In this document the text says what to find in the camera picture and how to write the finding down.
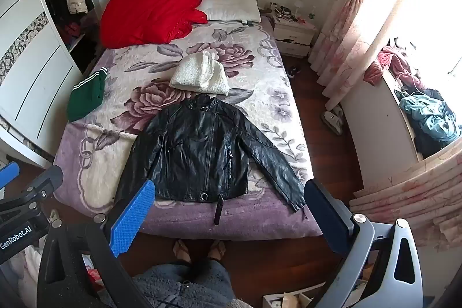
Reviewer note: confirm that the small dark device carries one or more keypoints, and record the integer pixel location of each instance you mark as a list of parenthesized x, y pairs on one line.
[(246, 22)]

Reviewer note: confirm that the green garment with white stripes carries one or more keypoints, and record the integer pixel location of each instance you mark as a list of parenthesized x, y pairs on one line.
[(85, 98)]

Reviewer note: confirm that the white nightstand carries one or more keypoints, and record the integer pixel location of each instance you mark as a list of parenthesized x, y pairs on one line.
[(292, 32)]

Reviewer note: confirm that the person's foot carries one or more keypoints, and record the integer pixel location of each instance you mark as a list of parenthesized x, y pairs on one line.
[(217, 249), (181, 250)]

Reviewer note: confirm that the pink floral curtain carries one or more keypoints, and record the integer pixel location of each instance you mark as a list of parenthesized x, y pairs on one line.
[(346, 23), (415, 192)]

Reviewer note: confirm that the black leather jacket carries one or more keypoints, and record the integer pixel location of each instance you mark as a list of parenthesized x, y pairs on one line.
[(202, 149)]

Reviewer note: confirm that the white wardrobe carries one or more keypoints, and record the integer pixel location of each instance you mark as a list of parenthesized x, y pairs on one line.
[(36, 77)]

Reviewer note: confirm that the dark shoes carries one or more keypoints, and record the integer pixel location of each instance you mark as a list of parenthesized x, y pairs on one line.
[(295, 72)]

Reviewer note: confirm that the cluster of small toiletries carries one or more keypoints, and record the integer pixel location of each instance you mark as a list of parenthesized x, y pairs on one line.
[(288, 11)]

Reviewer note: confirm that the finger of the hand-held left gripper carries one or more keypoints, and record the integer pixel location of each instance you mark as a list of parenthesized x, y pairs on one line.
[(47, 181), (9, 174)]

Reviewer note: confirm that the white crumpled bag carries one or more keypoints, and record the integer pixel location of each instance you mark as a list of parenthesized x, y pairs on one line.
[(32, 261)]

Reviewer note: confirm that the white knit sweater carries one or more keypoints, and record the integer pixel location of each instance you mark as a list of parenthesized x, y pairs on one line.
[(200, 75)]

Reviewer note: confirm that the floral purple blanket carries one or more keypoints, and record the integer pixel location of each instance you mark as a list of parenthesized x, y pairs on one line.
[(151, 95)]

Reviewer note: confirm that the teal clothes pile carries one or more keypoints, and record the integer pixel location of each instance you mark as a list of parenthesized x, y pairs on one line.
[(429, 120)]

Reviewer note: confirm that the person's right foot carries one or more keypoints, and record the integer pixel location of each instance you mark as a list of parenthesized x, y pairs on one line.
[(217, 249)]

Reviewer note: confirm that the white pillow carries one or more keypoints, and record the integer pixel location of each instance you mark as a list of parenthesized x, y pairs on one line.
[(231, 6)]

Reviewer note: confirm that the person's grey fleece top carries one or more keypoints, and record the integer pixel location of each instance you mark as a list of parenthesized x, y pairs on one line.
[(180, 286)]

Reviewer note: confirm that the person's left foot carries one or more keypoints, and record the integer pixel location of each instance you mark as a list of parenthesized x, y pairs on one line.
[(181, 250)]

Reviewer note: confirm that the pink clothes pile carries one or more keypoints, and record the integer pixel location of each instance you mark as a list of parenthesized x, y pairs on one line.
[(393, 61)]

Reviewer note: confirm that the red folded clothes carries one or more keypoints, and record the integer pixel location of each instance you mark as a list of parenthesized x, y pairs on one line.
[(72, 30)]

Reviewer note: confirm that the red duvet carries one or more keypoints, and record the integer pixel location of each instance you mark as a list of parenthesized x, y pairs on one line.
[(151, 12)]

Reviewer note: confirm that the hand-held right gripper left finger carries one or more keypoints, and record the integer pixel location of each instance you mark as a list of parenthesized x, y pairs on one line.
[(133, 217)]

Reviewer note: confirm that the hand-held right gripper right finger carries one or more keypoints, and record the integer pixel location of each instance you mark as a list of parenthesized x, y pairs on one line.
[(323, 217)]

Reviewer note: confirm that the white slipper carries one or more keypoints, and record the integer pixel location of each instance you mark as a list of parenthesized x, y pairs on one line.
[(332, 124), (337, 111)]

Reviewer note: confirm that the cardboard box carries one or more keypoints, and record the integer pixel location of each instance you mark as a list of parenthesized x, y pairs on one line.
[(288, 297)]

